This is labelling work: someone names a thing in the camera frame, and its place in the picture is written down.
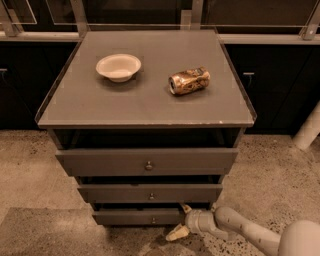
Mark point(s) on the crushed gold soda can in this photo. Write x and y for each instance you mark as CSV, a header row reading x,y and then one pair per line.
x,y
189,81

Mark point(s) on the white cylindrical post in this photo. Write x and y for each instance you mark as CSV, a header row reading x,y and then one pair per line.
x,y
309,130

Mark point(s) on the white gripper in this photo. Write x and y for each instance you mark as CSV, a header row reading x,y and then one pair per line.
x,y
193,220

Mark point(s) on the grey drawer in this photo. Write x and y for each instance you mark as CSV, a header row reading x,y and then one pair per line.
x,y
147,162
170,216
150,193

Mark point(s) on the white paper bowl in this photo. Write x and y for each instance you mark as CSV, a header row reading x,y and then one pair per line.
x,y
118,67

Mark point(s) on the grey bottom drawer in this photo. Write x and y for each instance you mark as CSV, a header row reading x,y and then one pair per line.
x,y
170,216

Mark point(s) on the grey drawer cabinet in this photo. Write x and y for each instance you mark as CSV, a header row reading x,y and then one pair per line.
x,y
88,111

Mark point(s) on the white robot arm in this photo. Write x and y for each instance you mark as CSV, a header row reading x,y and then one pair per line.
x,y
300,238

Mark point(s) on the black background cabinets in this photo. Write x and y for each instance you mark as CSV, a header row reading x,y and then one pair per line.
x,y
282,82

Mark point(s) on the grey top drawer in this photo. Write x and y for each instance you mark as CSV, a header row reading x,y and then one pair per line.
x,y
147,162

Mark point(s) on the metal window frame rail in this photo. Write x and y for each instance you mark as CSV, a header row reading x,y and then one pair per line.
x,y
235,21

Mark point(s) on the grey middle drawer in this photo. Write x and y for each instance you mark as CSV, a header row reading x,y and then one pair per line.
x,y
150,193

